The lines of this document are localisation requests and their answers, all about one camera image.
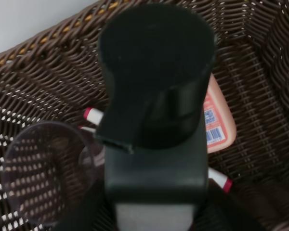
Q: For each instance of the dark green pump bottle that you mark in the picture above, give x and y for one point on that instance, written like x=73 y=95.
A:
x=156 y=61

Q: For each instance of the pink squeeze bottle white cap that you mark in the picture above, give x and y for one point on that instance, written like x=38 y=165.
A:
x=219 y=122

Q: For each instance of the white marker pink caps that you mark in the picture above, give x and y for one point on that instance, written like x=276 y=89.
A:
x=94 y=116

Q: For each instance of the translucent pink plastic cup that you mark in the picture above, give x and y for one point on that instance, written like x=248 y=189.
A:
x=48 y=169

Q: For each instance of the dark brown wicker basket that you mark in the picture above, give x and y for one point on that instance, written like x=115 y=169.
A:
x=55 y=76

